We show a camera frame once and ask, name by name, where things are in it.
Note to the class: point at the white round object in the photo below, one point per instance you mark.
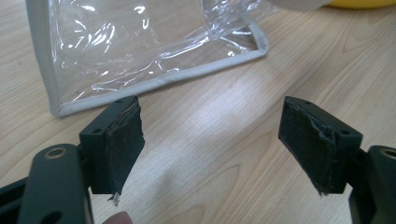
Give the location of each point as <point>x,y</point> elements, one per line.
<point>299,3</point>

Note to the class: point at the yellow round object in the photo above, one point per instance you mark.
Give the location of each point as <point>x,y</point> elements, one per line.
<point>361,3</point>

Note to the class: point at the clear plastic bag grey trim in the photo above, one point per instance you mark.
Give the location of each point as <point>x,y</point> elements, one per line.
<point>149,46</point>

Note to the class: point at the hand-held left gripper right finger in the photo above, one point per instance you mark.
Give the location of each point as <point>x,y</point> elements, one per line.
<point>314,146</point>

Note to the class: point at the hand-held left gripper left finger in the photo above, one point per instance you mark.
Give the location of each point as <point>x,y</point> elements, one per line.
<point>120,146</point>

